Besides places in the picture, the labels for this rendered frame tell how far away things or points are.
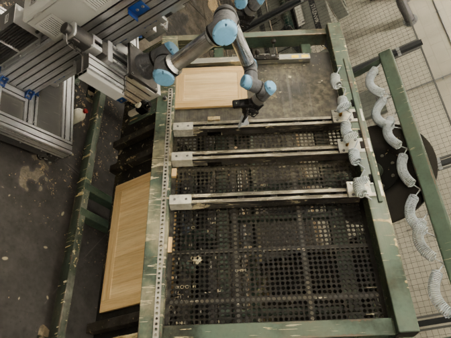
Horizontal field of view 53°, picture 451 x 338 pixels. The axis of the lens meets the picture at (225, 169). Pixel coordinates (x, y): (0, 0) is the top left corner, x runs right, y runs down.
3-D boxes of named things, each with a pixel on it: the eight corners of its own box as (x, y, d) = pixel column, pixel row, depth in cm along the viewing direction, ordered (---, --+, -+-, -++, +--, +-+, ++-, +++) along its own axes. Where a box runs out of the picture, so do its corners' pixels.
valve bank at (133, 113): (122, 60, 322) (147, 45, 311) (135, 72, 332) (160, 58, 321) (114, 113, 294) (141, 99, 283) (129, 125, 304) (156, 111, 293)
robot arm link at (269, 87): (265, 76, 245) (278, 82, 249) (254, 88, 254) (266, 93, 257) (265, 87, 241) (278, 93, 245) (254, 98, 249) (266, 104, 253)
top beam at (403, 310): (324, 33, 337) (326, 22, 329) (337, 32, 337) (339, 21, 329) (392, 338, 214) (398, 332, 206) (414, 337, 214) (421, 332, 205)
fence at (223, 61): (177, 63, 325) (176, 59, 322) (309, 57, 323) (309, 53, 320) (177, 68, 322) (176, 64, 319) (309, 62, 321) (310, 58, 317)
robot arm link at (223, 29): (166, 74, 250) (242, 19, 221) (163, 92, 241) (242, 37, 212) (149, 61, 242) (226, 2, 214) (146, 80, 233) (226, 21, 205)
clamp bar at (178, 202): (171, 198, 262) (165, 176, 242) (375, 190, 260) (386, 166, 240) (170, 213, 256) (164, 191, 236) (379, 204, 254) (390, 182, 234)
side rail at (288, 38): (179, 46, 344) (177, 35, 335) (323, 39, 342) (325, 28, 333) (179, 51, 341) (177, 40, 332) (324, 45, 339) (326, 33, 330)
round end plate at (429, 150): (313, 143, 351) (417, 104, 316) (315, 147, 355) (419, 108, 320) (328, 236, 306) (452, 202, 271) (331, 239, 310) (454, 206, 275)
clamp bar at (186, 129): (174, 127, 291) (169, 102, 272) (358, 119, 289) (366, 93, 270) (174, 139, 286) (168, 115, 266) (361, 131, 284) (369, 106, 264)
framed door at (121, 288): (117, 187, 322) (115, 186, 320) (178, 161, 298) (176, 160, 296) (101, 313, 272) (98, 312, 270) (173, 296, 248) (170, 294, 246)
